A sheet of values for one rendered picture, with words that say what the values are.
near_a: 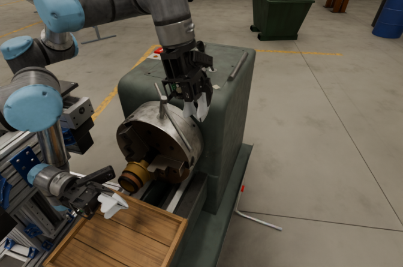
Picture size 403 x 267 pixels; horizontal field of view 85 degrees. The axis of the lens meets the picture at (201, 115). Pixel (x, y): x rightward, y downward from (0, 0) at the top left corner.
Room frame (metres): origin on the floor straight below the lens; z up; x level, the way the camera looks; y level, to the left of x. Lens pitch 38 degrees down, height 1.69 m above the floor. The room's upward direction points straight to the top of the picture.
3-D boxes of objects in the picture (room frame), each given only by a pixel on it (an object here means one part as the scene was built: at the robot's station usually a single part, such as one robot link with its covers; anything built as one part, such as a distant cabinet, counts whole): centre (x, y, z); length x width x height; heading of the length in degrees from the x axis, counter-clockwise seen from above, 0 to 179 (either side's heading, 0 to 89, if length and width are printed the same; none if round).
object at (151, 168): (0.50, 0.11, 1.08); 0.12 x 0.11 x 0.05; 68
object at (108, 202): (0.35, 0.27, 1.09); 0.09 x 0.06 x 0.03; 68
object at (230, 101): (0.98, 0.03, 1.06); 0.59 x 0.48 x 0.39; 158
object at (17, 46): (0.88, 0.74, 1.33); 0.13 x 0.12 x 0.14; 139
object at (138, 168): (0.46, 0.22, 1.08); 0.09 x 0.09 x 0.09; 68
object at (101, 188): (0.39, 0.30, 1.10); 0.09 x 0.02 x 0.05; 68
